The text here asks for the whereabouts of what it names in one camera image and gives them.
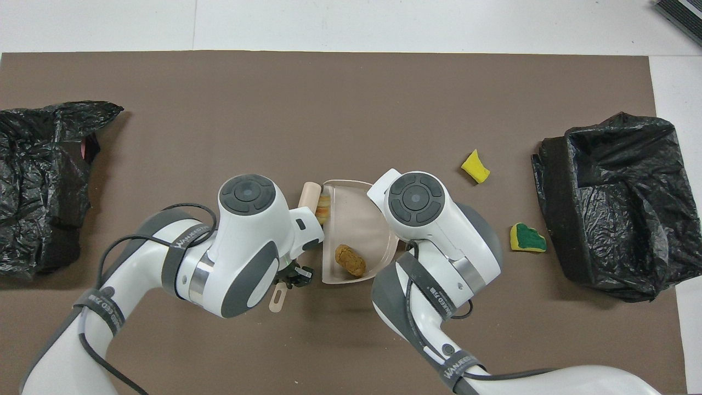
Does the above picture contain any brown table mat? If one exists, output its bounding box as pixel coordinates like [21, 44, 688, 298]
[0, 51, 687, 395]

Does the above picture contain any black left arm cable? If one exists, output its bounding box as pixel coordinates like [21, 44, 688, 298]
[77, 203, 220, 395]

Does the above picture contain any open black bag lined bin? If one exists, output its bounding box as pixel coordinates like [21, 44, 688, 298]
[530, 112, 702, 303]

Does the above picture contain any plain yellow sponge piece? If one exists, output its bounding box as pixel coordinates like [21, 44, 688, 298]
[461, 149, 491, 184]

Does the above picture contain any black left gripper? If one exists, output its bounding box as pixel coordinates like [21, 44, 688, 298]
[271, 263, 314, 290]

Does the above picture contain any green and yellow sponge piece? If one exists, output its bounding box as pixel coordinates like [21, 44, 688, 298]
[510, 223, 547, 253]

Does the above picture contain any dark ribbed box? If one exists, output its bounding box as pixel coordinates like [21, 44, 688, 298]
[653, 0, 702, 32]

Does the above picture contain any beige plastic dustpan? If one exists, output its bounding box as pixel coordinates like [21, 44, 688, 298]
[321, 179, 400, 285]

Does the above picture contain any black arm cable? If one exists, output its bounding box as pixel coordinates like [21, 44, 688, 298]
[77, 203, 220, 395]
[403, 241, 560, 395]

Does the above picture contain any orange striped croissant piece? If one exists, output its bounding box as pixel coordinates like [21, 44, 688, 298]
[315, 189, 331, 225]

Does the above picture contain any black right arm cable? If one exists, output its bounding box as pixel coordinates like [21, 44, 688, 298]
[403, 241, 560, 395]

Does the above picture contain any beige hand brush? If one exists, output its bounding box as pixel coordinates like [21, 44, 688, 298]
[269, 182, 322, 313]

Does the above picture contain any crumpled black bag over bin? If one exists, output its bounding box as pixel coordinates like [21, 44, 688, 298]
[0, 100, 124, 280]

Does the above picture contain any brown bread chunk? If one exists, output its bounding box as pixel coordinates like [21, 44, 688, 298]
[335, 245, 367, 277]

